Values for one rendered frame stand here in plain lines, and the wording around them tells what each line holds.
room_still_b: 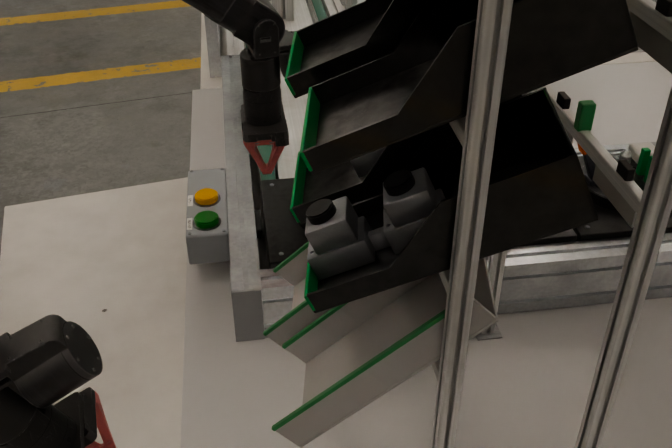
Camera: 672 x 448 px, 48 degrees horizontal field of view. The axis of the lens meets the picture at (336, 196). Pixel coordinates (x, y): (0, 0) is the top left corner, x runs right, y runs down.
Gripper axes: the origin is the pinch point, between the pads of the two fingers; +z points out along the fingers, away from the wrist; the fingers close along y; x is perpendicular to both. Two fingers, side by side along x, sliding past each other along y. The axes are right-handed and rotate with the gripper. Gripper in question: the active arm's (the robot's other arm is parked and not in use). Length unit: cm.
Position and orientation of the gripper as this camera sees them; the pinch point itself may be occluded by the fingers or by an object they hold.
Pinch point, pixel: (266, 168)
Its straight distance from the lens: 120.2
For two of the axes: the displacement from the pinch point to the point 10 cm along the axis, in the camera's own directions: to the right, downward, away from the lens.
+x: -9.9, 0.8, -1.2
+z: 0.0, 8.4, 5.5
